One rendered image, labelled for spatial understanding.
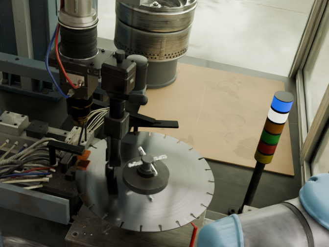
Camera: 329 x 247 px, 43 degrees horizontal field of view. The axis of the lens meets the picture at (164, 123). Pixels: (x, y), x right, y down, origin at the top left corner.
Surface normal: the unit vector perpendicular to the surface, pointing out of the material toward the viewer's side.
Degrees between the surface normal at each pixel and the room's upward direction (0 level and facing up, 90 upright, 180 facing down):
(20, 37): 90
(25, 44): 90
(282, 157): 0
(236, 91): 0
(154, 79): 89
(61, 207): 90
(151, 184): 5
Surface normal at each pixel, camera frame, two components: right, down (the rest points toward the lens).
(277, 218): 0.08, -0.80
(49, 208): -0.22, 0.58
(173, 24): 0.42, 0.59
